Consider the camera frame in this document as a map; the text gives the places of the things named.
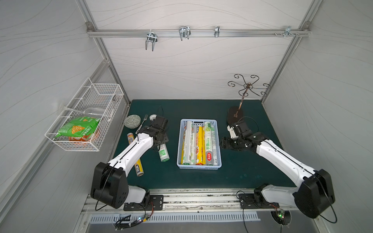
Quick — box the light blue perforated plastic basket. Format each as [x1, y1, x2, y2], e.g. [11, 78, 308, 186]
[176, 119, 222, 170]

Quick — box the short yellow orange wrap roll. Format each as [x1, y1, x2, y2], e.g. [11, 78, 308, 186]
[196, 126, 203, 165]

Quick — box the long yellow plastic wrap roll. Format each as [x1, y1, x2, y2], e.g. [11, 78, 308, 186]
[180, 127, 186, 165]

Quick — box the white green long wrap roll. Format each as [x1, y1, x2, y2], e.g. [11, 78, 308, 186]
[211, 125, 218, 166]

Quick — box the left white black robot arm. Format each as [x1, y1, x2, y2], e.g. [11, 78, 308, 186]
[90, 116, 169, 209]

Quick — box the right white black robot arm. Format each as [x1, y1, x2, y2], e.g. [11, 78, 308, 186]
[220, 119, 335, 218]

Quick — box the clear plastic item in basket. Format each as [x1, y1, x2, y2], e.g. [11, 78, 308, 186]
[62, 106, 114, 122]

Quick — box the black fork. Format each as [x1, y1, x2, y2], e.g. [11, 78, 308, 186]
[136, 114, 148, 134]

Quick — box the bronze jewelry stand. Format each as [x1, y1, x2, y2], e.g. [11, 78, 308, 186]
[227, 74, 271, 126]

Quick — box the grey patterned round bowl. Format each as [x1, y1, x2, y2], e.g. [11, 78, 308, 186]
[124, 115, 141, 129]

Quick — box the green snack bag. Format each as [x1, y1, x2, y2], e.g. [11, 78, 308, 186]
[55, 116, 101, 138]

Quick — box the double metal hook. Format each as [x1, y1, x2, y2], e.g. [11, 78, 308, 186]
[145, 32, 158, 51]
[179, 26, 191, 41]

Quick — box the single metal hook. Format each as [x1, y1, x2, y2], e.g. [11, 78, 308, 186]
[214, 26, 220, 38]

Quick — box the white wire wall basket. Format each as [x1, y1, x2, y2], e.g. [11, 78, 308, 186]
[45, 78, 123, 151]

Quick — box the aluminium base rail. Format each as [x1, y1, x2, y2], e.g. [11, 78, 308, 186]
[81, 187, 321, 216]

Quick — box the small metal hook bracket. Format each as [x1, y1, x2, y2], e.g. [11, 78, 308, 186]
[274, 26, 300, 38]

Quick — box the aluminium top rail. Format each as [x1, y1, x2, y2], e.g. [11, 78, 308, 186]
[87, 28, 311, 39]

